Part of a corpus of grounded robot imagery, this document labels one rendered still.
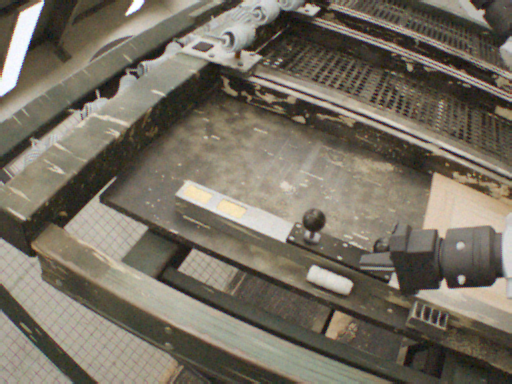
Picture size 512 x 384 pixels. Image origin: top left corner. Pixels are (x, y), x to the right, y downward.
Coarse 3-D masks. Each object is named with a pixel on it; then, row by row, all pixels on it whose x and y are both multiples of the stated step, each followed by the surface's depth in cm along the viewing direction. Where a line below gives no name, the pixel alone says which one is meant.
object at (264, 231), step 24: (216, 192) 91; (192, 216) 91; (216, 216) 88; (264, 216) 89; (264, 240) 86; (312, 264) 85; (336, 264) 83; (360, 288) 84; (384, 288) 81; (456, 312) 78; (480, 312) 78; (504, 312) 78; (504, 336) 76
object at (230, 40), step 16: (224, 0) 109; (272, 0) 126; (288, 0) 136; (304, 0) 142; (192, 16) 99; (256, 16) 127; (272, 16) 124; (224, 32) 109; (240, 32) 108; (224, 48) 110; (240, 48) 110
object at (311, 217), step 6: (306, 210) 75; (312, 210) 74; (318, 210) 74; (306, 216) 74; (312, 216) 73; (318, 216) 73; (324, 216) 74; (306, 222) 74; (312, 222) 73; (318, 222) 73; (324, 222) 74; (306, 228) 74; (312, 228) 74; (318, 228) 74; (306, 234) 84; (312, 234) 81; (318, 234) 85; (306, 240) 84; (312, 240) 84; (318, 240) 84
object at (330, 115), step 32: (224, 64) 116; (256, 64) 120; (256, 96) 120; (288, 96) 117; (320, 96) 118; (320, 128) 118; (352, 128) 114; (384, 128) 112; (416, 160) 112; (448, 160) 108; (480, 160) 109
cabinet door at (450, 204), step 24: (432, 192) 105; (456, 192) 107; (480, 192) 108; (432, 216) 99; (456, 216) 101; (480, 216) 102; (504, 216) 103; (456, 288) 84; (480, 288) 85; (504, 288) 86
